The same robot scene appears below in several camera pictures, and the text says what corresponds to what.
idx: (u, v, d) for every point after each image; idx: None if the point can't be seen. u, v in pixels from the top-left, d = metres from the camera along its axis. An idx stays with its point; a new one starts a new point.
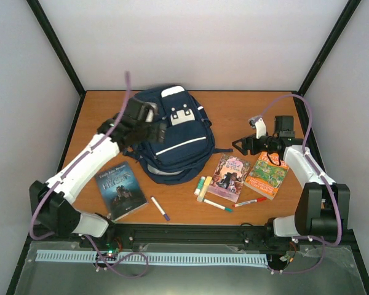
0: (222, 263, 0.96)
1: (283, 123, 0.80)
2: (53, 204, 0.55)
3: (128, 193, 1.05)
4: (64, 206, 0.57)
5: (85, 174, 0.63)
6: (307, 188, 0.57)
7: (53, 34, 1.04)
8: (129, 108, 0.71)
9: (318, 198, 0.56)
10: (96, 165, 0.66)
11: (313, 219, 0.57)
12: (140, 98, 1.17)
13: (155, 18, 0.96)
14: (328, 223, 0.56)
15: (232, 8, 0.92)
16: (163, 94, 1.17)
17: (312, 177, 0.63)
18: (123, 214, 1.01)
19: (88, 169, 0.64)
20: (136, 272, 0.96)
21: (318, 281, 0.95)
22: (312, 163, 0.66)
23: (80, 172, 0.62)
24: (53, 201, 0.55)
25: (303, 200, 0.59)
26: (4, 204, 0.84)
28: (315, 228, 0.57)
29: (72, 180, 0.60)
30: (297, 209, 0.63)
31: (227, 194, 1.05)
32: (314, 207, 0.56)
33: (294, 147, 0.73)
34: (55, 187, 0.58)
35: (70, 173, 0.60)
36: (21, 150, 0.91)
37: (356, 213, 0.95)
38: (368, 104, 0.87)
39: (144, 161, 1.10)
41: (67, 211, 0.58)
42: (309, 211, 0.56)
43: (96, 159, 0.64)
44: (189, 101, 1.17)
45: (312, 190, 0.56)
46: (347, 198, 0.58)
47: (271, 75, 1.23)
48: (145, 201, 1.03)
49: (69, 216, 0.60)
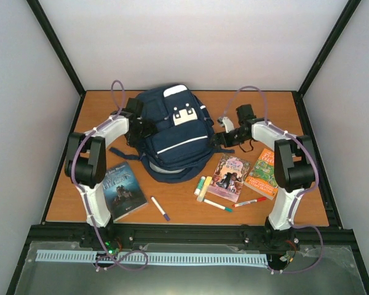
0: (222, 263, 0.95)
1: (243, 111, 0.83)
2: (95, 143, 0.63)
3: (128, 193, 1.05)
4: (103, 147, 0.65)
5: (111, 134, 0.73)
6: (277, 145, 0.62)
7: (53, 33, 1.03)
8: (128, 103, 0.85)
9: (288, 150, 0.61)
10: (117, 132, 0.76)
11: (290, 170, 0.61)
12: (142, 98, 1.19)
13: (156, 17, 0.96)
14: (306, 171, 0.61)
15: (232, 8, 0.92)
16: (166, 94, 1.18)
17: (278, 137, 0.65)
18: (123, 214, 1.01)
19: (113, 130, 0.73)
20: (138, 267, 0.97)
21: (318, 281, 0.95)
22: (275, 127, 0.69)
23: (109, 129, 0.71)
24: (93, 141, 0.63)
25: (277, 158, 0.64)
26: (4, 203, 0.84)
28: (295, 179, 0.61)
29: (103, 133, 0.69)
30: (275, 169, 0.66)
31: (227, 194, 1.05)
32: (286, 158, 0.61)
33: (257, 121, 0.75)
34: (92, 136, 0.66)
35: (101, 129, 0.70)
36: (20, 150, 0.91)
37: (356, 212, 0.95)
38: None
39: (146, 159, 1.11)
41: (103, 156, 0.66)
42: (284, 163, 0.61)
43: (119, 123, 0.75)
44: (192, 101, 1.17)
45: (280, 142, 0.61)
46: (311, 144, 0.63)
47: (271, 75, 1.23)
48: (145, 201, 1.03)
49: (103, 163, 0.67)
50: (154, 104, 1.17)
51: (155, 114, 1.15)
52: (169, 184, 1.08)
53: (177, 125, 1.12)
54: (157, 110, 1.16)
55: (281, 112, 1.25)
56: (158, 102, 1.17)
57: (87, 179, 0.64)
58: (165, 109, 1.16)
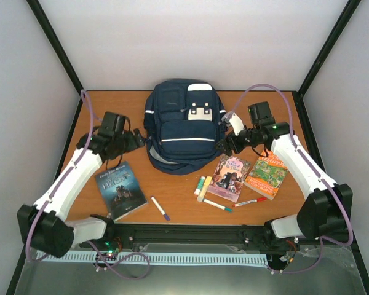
0: (222, 263, 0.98)
1: (259, 111, 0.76)
2: (48, 224, 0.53)
3: (128, 193, 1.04)
4: (58, 222, 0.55)
5: (73, 188, 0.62)
6: (312, 198, 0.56)
7: (53, 34, 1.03)
8: (105, 119, 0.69)
9: (325, 206, 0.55)
10: (84, 179, 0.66)
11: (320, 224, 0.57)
12: (168, 85, 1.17)
13: (156, 17, 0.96)
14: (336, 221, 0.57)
15: (233, 8, 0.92)
16: (190, 88, 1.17)
17: (313, 182, 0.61)
18: (123, 214, 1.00)
19: (77, 182, 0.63)
20: (136, 275, 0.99)
21: (314, 280, 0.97)
22: (310, 163, 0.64)
23: (69, 188, 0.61)
24: (46, 220, 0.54)
25: (307, 208, 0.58)
26: (5, 206, 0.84)
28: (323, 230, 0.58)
29: (61, 198, 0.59)
30: (301, 214, 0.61)
31: (227, 194, 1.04)
32: (321, 216, 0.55)
33: (284, 140, 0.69)
34: (45, 209, 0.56)
35: (58, 192, 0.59)
36: (21, 153, 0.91)
37: (354, 214, 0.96)
38: (368, 106, 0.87)
39: (149, 142, 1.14)
41: (61, 227, 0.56)
42: (318, 220, 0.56)
43: (83, 173, 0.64)
44: (213, 103, 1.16)
45: (317, 201, 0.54)
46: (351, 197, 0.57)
47: (272, 75, 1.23)
48: (145, 201, 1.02)
49: (64, 232, 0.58)
50: (176, 93, 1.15)
51: (174, 103, 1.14)
52: (169, 184, 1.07)
53: (190, 120, 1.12)
54: (176, 101, 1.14)
55: (280, 112, 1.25)
56: (181, 93, 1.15)
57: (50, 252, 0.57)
58: (185, 102, 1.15)
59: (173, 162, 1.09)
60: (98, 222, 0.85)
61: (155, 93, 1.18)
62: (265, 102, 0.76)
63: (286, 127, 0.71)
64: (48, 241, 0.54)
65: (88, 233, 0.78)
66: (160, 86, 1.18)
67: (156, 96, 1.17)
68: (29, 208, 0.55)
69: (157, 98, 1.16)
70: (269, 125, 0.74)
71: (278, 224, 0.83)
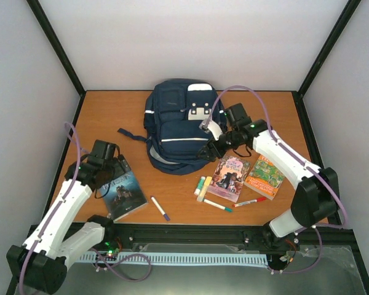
0: (222, 263, 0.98)
1: (234, 112, 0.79)
2: (37, 263, 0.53)
3: (128, 193, 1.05)
4: (48, 261, 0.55)
5: (64, 222, 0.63)
6: (301, 187, 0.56)
7: (54, 34, 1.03)
8: (96, 149, 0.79)
9: (315, 192, 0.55)
10: (74, 211, 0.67)
11: (315, 211, 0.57)
12: (168, 85, 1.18)
13: (156, 17, 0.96)
14: (328, 204, 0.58)
15: (233, 8, 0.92)
16: (190, 88, 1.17)
17: (299, 170, 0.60)
18: (123, 215, 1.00)
19: (66, 217, 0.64)
20: (134, 277, 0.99)
21: (314, 281, 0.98)
22: (292, 153, 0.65)
23: (58, 224, 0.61)
24: (36, 260, 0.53)
25: (299, 198, 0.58)
26: (5, 205, 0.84)
28: (320, 216, 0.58)
29: (51, 236, 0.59)
30: (295, 206, 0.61)
31: (227, 194, 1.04)
32: (314, 203, 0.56)
33: (261, 136, 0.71)
34: (35, 249, 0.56)
35: (47, 230, 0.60)
36: (21, 153, 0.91)
37: (355, 214, 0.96)
38: (368, 106, 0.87)
39: (150, 142, 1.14)
41: (54, 265, 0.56)
42: (312, 208, 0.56)
43: (71, 206, 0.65)
44: (213, 103, 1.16)
45: (306, 188, 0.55)
46: (337, 178, 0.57)
47: (271, 75, 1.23)
48: (145, 201, 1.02)
49: (58, 268, 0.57)
50: (176, 94, 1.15)
51: (174, 103, 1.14)
52: (169, 184, 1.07)
53: (190, 120, 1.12)
54: (176, 101, 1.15)
55: (281, 112, 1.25)
56: (181, 93, 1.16)
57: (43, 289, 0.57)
58: (185, 102, 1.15)
59: (173, 162, 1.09)
60: (94, 230, 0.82)
61: (155, 93, 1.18)
62: (240, 104, 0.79)
63: (263, 125, 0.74)
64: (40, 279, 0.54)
65: (85, 246, 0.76)
66: (159, 87, 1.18)
67: (156, 96, 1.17)
68: (19, 247, 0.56)
69: (157, 98, 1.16)
70: (245, 123, 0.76)
71: (277, 224, 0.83)
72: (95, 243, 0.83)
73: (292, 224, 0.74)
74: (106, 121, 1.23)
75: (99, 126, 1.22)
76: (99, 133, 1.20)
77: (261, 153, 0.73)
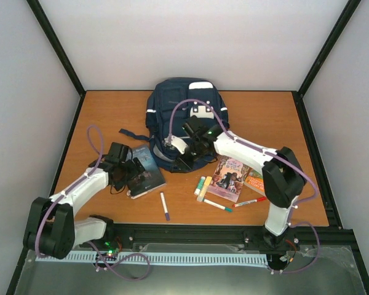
0: (222, 263, 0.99)
1: (191, 125, 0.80)
2: (59, 212, 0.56)
3: (148, 174, 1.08)
4: (69, 216, 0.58)
5: (85, 193, 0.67)
6: (266, 171, 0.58)
7: (53, 34, 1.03)
8: (111, 149, 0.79)
9: (279, 173, 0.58)
10: (93, 190, 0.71)
11: (286, 190, 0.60)
12: (168, 84, 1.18)
13: (156, 18, 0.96)
14: (296, 180, 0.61)
15: (232, 7, 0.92)
16: (190, 86, 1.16)
17: (259, 157, 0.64)
18: (143, 192, 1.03)
19: (87, 190, 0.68)
20: (137, 275, 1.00)
21: (313, 281, 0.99)
22: (248, 144, 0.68)
23: (81, 190, 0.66)
24: (60, 209, 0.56)
25: (268, 182, 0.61)
26: (6, 204, 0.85)
28: (292, 195, 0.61)
29: (75, 195, 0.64)
30: (266, 190, 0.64)
31: (227, 194, 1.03)
32: (280, 182, 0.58)
33: (220, 138, 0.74)
34: (59, 201, 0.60)
35: (72, 190, 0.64)
36: (21, 153, 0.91)
37: (354, 215, 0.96)
38: (368, 106, 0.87)
39: (153, 142, 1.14)
41: (70, 224, 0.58)
42: (281, 187, 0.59)
43: (93, 183, 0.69)
44: (214, 100, 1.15)
45: (271, 172, 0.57)
46: (293, 155, 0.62)
47: (271, 75, 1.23)
48: (163, 182, 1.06)
49: (70, 232, 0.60)
50: (178, 92, 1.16)
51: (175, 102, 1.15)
52: (169, 184, 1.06)
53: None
54: (179, 100, 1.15)
55: (281, 111, 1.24)
56: (182, 91, 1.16)
57: (51, 252, 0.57)
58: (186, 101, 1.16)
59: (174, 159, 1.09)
60: (98, 222, 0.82)
61: (155, 93, 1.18)
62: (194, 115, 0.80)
63: (221, 129, 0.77)
64: (55, 236, 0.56)
65: (88, 234, 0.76)
66: (160, 86, 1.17)
67: (156, 96, 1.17)
68: (43, 200, 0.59)
69: (158, 97, 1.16)
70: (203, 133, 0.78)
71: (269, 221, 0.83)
72: (95, 238, 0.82)
73: (278, 214, 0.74)
74: (107, 121, 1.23)
75: (100, 126, 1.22)
76: (100, 133, 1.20)
77: (225, 154, 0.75)
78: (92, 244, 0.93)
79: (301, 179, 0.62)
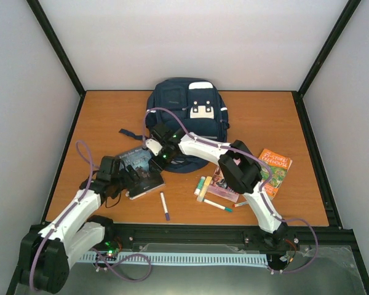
0: (222, 263, 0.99)
1: (158, 132, 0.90)
2: (50, 249, 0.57)
3: (147, 174, 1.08)
4: (60, 250, 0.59)
5: (75, 223, 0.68)
6: (222, 163, 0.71)
7: (53, 34, 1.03)
8: (102, 164, 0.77)
9: (233, 163, 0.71)
10: (85, 215, 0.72)
11: (243, 178, 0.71)
12: (168, 85, 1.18)
13: (156, 18, 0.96)
14: (251, 169, 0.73)
15: (232, 7, 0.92)
16: (190, 86, 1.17)
17: (216, 153, 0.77)
18: (141, 193, 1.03)
19: (78, 218, 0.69)
20: (136, 276, 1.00)
21: (313, 281, 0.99)
22: (205, 142, 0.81)
23: (71, 220, 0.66)
24: (50, 246, 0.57)
25: (227, 173, 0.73)
26: (6, 205, 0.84)
28: (249, 180, 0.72)
29: (64, 228, 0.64)
30: (229, 182, 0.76)
31: (227, 194, 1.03)
32: (236, 171, 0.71)
33: (184, 139, 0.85)
34: (49, 237, 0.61)
35: (62, 223, 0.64)
36: (22, 154, 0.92)
37: (354, 215, 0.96)
38: (368, 106, 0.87)
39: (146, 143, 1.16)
41: (63, 257, 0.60)
42: (238, 175, 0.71)
43: (84, 209, 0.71)
44: (214, 100, 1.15)
45: (226, 163, 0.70)
46: (244, 145, 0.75)
47: (271, 75, 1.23)
48: (162, 182, 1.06)
49: (63, 265, 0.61)
50: (177, 93, 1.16)
51: (175, 102, 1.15)
52: (169, 184, 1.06)
53: (192, 118, 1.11)
54: (178, 100, 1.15)
55: (281, 111, 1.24)
56: (182, 92, 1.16)
57: (45, 287, 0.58)
58: (186, 101, 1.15)
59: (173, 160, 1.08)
60: (95, 230, 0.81)
61: (155, 93, 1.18)
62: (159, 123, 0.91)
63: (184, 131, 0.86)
64: (48, 271, 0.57)
65: (87, 245, 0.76)
66: (159, 86, 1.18)
67: (156, 96, 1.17)
68: (34, 236, 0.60)
69: (158, 98, 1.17)
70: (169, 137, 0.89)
71: (259, 219, 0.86)
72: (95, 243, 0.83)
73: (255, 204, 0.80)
74: (107, 121, 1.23)
75: (100, 126, 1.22)
76: (101, 133, 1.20)
77: (190, 153, 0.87)
78: (93, 247, 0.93)
79: (256, 167, 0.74)
